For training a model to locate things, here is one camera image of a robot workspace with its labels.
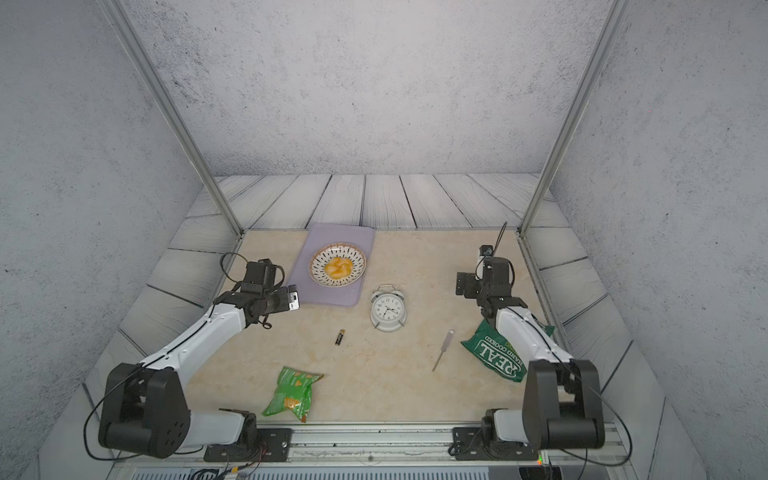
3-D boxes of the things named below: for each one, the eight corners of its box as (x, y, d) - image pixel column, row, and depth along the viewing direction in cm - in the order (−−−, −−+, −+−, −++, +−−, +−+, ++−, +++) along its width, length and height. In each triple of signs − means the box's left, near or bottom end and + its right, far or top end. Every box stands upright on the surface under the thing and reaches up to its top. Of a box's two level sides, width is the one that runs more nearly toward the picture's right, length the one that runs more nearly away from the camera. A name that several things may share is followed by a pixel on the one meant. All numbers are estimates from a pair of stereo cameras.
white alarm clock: (370, 332, 95) (369, 325, 91) (372, 292, 105) (372, 284, 101) (406, 332, 94) (406, 325, 91) (405, 291, 104) (405, 284, 101)
